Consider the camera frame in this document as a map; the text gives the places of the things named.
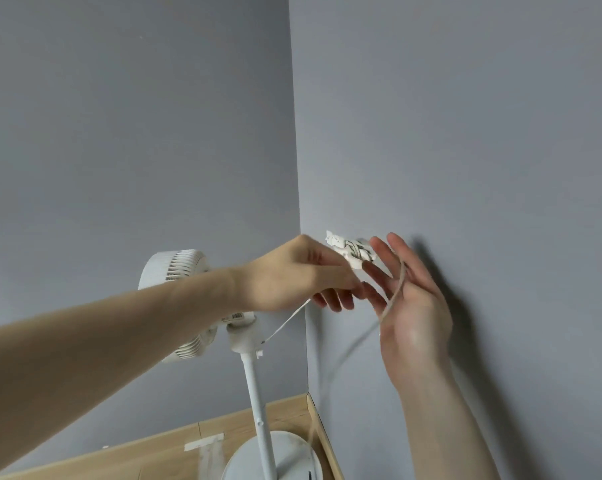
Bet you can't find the person's left hand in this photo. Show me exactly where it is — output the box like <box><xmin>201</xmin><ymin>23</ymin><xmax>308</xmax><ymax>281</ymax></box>
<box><xmin>243</xmin><ymin>234</ymin><xmax>364</xmax><ymax>315</ymax></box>

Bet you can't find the person's right hand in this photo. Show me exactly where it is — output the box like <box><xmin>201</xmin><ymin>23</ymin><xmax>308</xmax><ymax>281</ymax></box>
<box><xmin>357</xmin><ymin>232</ymin><xmax>455</xmax><ymax>391</ymax></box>

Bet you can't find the white power cord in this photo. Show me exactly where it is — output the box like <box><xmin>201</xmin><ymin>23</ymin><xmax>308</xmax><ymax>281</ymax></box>
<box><xmin>262</xmin><ymin>255</ymin><xmax>408</xmax><ymax>396</ymax></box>

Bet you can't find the person's left forearm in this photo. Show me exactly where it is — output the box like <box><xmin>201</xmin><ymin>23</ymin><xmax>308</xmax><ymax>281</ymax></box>
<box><xmin>0</xmin><ymin>266</ymin><xmax>253</xmax><ymax>480</ymax></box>

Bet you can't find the person's right forearm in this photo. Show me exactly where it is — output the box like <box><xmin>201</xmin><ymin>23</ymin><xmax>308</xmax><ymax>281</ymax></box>
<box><xmin>395</xmin><ymin>362</ymin><xmax>503</xmax><ymax>480</ymax></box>

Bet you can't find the white standing fan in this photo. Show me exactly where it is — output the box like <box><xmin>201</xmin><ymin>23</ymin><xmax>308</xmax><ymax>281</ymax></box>
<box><xmin>138</xmin><ymin>250</ymin><xmax>328</xmax><ymax>480</ymax></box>

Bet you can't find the white tape strip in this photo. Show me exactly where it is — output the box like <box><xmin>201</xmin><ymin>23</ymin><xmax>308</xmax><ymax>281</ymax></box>
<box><xmin>183</xmin><ymin>433</ymin><xmax>226</xmax><ymax>453</ymax></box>

